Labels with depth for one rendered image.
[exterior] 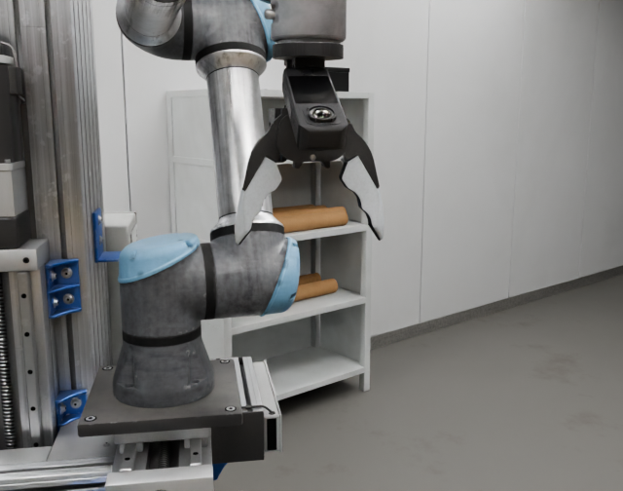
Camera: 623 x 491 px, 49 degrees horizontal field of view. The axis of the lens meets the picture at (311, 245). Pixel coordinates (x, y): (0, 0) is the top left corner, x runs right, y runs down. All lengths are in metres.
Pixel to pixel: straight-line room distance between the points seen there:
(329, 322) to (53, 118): 2.88
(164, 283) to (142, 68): 2.33
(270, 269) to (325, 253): 2.80
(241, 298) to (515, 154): 4.33
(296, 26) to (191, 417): 0.56
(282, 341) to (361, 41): 1.74
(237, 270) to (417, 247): 3.52
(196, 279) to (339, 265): 2.76
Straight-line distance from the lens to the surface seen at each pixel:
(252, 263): 1.00
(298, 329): 3.89
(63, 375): 1.24
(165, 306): 0.99
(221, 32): 1.13
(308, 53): 0.68
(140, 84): 3.24
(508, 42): 5.10
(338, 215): 3.39
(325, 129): 0.61
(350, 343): 3.77
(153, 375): 1.01
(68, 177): 1.16
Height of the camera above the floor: 1.45
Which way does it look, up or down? 11 degrees down
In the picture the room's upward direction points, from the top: straight up
